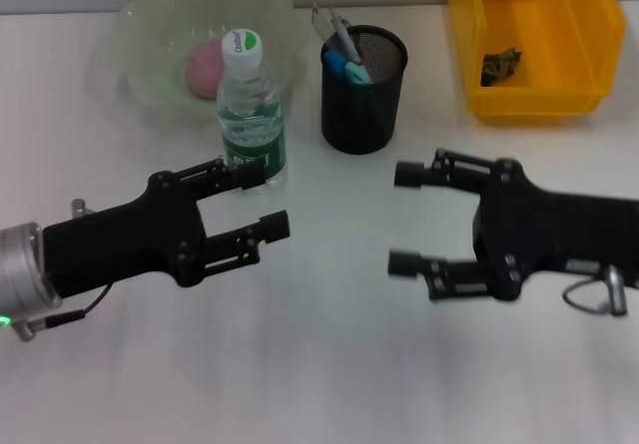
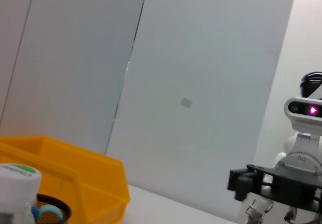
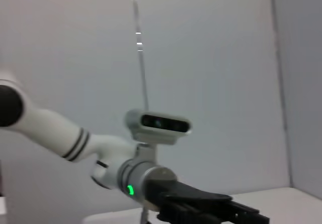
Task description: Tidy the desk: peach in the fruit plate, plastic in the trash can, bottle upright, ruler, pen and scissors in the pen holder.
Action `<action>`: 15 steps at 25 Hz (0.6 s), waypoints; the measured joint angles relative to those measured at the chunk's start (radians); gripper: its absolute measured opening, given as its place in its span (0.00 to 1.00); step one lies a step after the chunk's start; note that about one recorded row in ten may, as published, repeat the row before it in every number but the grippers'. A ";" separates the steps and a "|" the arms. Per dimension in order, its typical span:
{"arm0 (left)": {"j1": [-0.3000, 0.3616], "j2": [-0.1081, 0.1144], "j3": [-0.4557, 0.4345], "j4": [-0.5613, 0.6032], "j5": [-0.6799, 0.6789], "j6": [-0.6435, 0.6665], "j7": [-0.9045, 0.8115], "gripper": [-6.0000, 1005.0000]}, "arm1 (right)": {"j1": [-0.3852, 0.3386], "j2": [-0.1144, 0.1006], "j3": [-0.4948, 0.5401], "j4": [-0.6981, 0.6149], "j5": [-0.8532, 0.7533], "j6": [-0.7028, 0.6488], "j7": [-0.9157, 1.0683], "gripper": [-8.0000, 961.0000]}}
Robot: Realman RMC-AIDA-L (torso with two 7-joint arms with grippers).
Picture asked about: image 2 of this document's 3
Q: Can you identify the grey wall sticker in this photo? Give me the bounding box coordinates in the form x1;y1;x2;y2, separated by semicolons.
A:
180;97;194;108

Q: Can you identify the yellow plastic bin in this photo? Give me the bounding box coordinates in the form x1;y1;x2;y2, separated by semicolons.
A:
0;136;131;224

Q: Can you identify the white humanoid robot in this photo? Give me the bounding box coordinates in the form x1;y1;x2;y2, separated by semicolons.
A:
245;71;322;224

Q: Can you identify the clear green-label water bottle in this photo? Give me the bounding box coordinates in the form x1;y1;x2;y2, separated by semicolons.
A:
0;163;42;224

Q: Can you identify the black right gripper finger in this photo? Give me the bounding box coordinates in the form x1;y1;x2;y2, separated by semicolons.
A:
227;168;256;192
233;172;259;202

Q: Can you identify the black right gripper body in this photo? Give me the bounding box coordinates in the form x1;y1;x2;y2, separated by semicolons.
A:
246;164;322;213

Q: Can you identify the black mesh pen holder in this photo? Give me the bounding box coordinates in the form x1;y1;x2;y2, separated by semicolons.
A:
36;193;72;224

